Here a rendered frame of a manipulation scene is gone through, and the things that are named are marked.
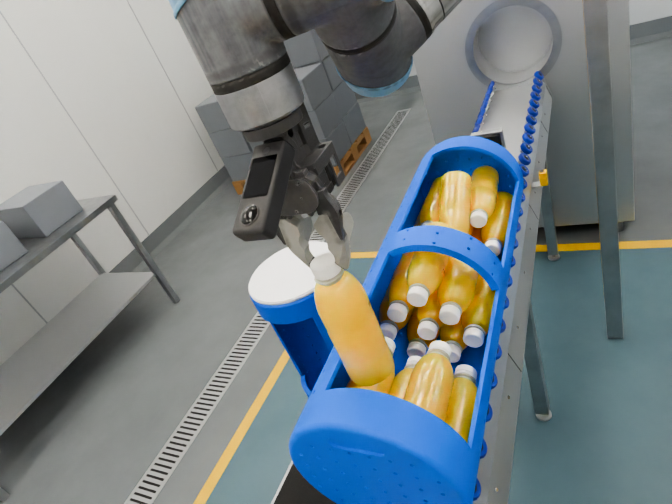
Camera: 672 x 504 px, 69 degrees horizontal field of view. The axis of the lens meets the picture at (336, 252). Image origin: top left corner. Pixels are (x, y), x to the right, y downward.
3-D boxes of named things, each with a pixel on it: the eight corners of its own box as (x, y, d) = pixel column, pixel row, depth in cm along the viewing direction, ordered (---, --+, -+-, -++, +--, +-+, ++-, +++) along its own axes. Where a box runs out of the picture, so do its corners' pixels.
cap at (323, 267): (314, 286, 64) (309, 275, 63) (316, 269, 67) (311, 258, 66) (342, 278, 63) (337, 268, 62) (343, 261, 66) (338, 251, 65)
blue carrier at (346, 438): (528, 222, 136) (518, 127, 121) (483, 553, 74) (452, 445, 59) (428, 226, 149) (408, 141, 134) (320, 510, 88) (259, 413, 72)
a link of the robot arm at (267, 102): (266, 83, 48) (194, 103, 52) (286, 129, 50) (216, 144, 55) (303, 52, 54) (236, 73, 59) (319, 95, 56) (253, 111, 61)
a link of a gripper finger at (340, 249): (376, 242, 66) (342, 186, 62) (362, 270, 62) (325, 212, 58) (356, 247, 68) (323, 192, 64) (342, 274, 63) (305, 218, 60)
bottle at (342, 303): (348, 390, 72) (301, 295, 63) (349, 355, 78) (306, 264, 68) (395, 380, 71) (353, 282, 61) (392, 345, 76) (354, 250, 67)
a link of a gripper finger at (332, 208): (356, 231, 60) (320, 171, 56) (352, 238, 59) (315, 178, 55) (326, 239, 63) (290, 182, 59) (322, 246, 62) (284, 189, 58)
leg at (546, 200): (560, 254, 261) (546, 148, 228) (559, 260, 257) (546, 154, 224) (548, 254, 264) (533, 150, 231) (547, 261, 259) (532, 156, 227)
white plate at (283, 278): (265, 248, 156) (266, 251, 157) (234, 308, 135) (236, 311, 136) (345, 233, 147) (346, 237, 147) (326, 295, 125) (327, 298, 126)
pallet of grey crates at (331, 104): (371, 139, 485) (330, 15, 424) (341, 181, 430) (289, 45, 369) (275, 156, 546) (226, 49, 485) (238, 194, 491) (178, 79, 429)
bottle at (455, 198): (474, 173, 117) (472, 243, 110) (466, 188, 124) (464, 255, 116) (445, 169, 117) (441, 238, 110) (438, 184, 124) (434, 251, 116)
